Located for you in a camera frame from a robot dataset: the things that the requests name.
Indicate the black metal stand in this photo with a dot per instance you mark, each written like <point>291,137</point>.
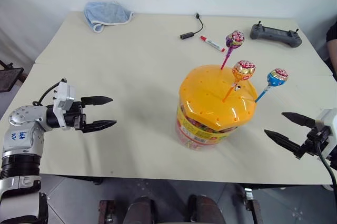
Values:
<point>9,75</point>

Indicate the dark rounded shape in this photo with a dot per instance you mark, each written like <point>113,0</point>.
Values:
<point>140,209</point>
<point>205,209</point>

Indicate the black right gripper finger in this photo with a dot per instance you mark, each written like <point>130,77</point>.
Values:
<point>297,118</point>
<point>282,138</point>

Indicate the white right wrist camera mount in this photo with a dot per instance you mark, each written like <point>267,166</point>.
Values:
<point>327,129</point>

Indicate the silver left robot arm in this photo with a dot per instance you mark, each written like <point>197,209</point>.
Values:
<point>22,134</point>

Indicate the orange lollipop with orange stick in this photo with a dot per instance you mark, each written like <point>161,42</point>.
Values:
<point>243,71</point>

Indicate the purple lollipop with pink stick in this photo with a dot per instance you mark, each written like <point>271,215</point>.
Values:
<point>234,41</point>

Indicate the yellow-lidded lollipop tub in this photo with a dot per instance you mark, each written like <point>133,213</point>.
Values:
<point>214,108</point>

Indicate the light blue towel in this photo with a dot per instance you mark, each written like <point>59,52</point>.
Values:
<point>106,15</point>

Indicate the rusty metal bracket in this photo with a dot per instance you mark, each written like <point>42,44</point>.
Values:
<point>252,204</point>
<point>106,212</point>

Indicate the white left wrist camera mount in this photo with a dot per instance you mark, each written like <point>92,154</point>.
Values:
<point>63,97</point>

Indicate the blue lollipop with blue stick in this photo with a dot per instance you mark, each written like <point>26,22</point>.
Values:
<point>276,78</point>

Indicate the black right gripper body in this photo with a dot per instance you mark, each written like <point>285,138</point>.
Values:
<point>312,142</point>

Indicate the person in black clothing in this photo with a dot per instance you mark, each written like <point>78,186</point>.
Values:
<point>331,42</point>

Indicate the red whiteboard marker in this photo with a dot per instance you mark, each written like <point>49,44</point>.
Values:
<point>213,44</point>

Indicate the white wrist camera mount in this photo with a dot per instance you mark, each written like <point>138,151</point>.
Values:
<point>63,97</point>
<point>327,129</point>

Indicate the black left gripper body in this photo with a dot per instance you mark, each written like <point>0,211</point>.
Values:
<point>74,115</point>

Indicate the grey remote controller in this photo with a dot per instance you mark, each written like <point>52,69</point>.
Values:
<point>275,34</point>

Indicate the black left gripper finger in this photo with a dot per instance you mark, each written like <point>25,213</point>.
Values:
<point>97,100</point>
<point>99,125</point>

